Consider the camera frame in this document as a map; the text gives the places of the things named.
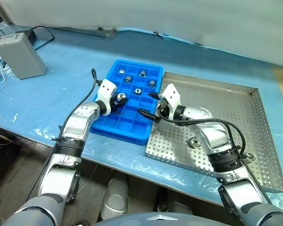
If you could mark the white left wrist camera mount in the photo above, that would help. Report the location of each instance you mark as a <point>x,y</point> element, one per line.
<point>106,90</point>

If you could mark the blue plastic table cover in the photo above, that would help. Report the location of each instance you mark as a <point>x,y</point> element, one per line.
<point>61,77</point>

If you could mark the blue plastic compartment tray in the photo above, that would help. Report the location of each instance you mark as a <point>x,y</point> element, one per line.
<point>127,117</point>

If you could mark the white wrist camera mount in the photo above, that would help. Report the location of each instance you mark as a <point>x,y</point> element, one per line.
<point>172,94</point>
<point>106,90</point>

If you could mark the metal nut tray centre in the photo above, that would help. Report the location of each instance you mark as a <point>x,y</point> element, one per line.
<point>138,91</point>

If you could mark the perforated steel tray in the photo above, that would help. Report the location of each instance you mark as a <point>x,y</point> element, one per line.
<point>226,99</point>

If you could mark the grey perforated metal box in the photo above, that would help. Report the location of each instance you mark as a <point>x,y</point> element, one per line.
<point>21,56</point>

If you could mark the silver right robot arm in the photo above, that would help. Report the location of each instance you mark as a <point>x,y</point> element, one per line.
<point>214,134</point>

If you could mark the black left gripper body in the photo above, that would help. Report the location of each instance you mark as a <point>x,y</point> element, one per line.
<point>114,104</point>

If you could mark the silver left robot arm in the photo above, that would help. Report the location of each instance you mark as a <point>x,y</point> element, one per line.
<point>77,120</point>

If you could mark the metal nut top left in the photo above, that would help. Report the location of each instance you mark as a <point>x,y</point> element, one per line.
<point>122,71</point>

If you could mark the ribbed metal roller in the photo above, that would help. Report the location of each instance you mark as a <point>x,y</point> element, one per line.
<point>127,78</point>
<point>121,96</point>
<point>142,73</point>
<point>194,142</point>
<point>152,83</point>
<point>250,157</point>

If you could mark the grey robot torso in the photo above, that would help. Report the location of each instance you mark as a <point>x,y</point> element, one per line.
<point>153,219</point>

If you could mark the perforated metal plate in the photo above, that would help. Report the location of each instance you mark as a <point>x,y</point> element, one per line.
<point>101,31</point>

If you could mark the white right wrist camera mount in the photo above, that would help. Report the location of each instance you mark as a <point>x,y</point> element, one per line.
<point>172,94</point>

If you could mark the grey rounded cylinder shape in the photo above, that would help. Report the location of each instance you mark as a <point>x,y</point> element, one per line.
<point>114,200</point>

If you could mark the white back panel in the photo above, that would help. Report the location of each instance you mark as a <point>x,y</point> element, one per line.
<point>155,16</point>

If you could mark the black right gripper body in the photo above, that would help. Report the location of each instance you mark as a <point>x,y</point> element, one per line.
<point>162,108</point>

